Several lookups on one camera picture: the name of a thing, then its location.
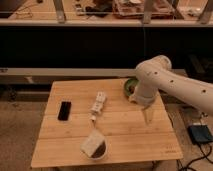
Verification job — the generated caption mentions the translucent yellow tool tip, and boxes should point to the translucent yellow tool tip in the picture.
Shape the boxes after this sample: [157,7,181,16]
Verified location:
[143,107,153,124]

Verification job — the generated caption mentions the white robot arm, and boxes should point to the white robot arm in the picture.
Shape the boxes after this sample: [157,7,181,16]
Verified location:
[129,55,213,115]

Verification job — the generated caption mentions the green bowl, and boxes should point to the green bowl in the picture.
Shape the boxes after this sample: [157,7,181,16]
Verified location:
[123,78,138,98]

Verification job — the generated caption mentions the black power adapter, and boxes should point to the black power adapter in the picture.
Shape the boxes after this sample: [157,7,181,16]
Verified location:
[187,125,213,144]

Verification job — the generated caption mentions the white bowl dark contents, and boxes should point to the white bowl dark contents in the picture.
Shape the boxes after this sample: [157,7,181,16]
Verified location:
[91,142,107,159]

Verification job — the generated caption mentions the wooden table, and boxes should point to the wooden table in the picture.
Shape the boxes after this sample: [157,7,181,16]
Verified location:
[31,79,183,168]

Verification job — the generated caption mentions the black smartphone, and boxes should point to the black smartphone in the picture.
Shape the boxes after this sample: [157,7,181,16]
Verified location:
[58,102,72,121]

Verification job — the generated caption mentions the cluttered tray on shelf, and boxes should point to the cluttered tray on shelf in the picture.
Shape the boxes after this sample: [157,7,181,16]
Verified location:
[113,0,173,18]

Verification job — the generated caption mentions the black floor cable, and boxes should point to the black floor cable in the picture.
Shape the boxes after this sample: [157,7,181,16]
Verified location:
[176,142,213,171]

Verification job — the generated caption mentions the metal shelf rail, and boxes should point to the metal shelf rail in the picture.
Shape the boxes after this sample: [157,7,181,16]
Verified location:
[0,68,135,77]

